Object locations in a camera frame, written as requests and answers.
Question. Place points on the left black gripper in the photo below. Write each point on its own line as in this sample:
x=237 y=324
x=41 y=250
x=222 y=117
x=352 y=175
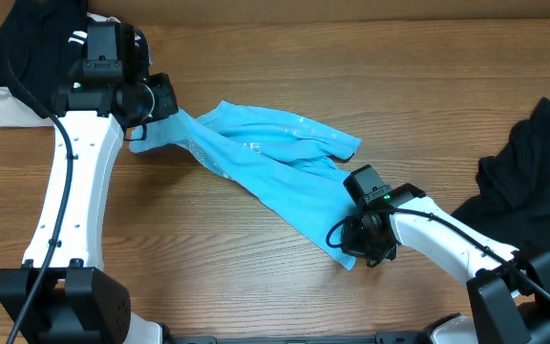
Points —
x=166 y=98

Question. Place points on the folded black garment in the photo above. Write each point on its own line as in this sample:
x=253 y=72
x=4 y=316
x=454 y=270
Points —
x=35 y=45

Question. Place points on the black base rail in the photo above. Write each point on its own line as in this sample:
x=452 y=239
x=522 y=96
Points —
x=404 y=337

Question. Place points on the black garment on right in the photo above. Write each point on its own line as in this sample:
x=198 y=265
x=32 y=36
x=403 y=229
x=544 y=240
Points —
x=513 y=204

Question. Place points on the folded beige garment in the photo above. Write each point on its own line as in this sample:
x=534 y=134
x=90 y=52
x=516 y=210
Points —
x=14 y=112

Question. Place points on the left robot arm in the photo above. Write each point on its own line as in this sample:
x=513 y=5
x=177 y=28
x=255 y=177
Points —
x=60 y=293

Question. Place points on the light blue printed t-shirt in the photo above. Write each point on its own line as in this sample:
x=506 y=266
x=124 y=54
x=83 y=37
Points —
x=287 y=161

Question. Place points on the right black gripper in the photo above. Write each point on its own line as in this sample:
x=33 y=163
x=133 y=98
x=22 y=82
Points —
x=355 y=247

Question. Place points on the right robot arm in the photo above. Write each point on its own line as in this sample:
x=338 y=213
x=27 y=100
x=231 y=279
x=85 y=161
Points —
x=509 y=290

